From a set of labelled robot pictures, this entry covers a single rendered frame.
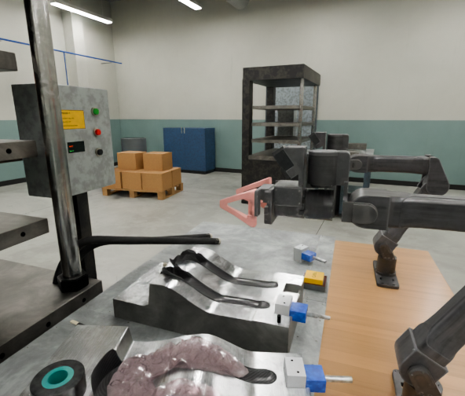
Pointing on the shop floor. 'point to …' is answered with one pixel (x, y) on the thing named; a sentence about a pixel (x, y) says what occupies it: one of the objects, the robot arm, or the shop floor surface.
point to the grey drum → (133, 144)
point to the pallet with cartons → (145, 174)
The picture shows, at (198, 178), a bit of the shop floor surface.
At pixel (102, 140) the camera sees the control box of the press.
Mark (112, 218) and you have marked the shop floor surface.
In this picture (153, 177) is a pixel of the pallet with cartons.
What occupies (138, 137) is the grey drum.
